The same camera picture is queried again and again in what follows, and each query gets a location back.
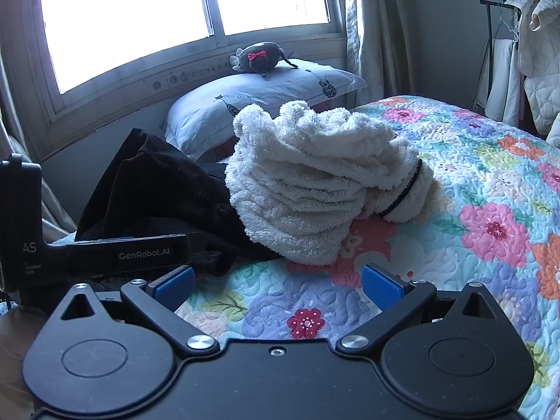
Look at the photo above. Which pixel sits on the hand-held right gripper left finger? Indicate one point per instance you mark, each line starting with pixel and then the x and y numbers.
pixel 175 286

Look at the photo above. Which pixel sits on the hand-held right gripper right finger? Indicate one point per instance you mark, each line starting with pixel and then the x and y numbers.
pixel 383 286

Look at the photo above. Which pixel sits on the black pants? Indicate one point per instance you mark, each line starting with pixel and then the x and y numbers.
pixel 144 183

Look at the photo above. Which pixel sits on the white fluffy fleece garment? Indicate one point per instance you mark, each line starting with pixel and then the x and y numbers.
pixel 306 183

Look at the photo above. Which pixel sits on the black clothes rack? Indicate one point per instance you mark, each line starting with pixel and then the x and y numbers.
pixel 494 3

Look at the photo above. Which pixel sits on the beige curtain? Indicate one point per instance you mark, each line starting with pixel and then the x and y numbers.
pixel 376 30
pixel 13 118

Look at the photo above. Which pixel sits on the floral quilted bedspread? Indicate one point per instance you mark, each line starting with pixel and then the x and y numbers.
pixel 481 162

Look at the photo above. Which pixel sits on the cat print pillow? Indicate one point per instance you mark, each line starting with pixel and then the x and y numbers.
pixel 271 92

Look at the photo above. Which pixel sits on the white hanging garment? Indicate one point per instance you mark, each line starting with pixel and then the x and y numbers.
pixel 503 83

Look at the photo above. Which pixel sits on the grey plush toy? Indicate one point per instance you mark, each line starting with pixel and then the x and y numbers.
pixel 258 59

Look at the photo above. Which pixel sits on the window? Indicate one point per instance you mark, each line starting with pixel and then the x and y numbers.
pixel 131 8

